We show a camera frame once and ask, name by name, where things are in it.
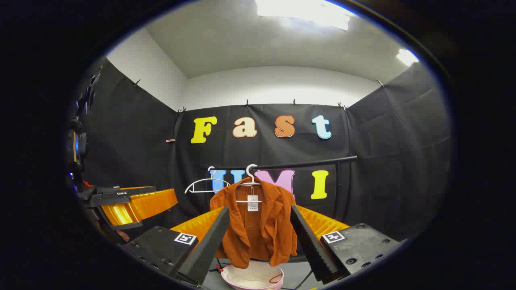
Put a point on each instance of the white plastic hanger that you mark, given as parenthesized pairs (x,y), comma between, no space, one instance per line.
(241,201)
(193,185)

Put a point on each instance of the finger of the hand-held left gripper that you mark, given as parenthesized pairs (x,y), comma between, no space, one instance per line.
(129,190)
(141,207)

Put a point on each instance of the small ceiling light panel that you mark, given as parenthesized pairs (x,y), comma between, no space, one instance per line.
(407,57)

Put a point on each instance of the large ceiling light panel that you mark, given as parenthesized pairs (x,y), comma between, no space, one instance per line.
(306,12)

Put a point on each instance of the white pink-rimmed laundry hamper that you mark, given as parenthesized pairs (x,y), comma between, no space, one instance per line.
(252,278)

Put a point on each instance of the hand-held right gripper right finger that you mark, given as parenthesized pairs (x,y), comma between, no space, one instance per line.
(312,245)

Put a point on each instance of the black backdrop cloth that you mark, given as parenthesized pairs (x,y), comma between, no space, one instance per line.
(383,161)

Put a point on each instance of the white paper hang tag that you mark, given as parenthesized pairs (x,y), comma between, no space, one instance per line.
(252,203)

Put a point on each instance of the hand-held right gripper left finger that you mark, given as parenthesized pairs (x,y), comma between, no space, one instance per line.
(209,249)

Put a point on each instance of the black clothes rail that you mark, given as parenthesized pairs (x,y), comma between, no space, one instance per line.
(314,162)

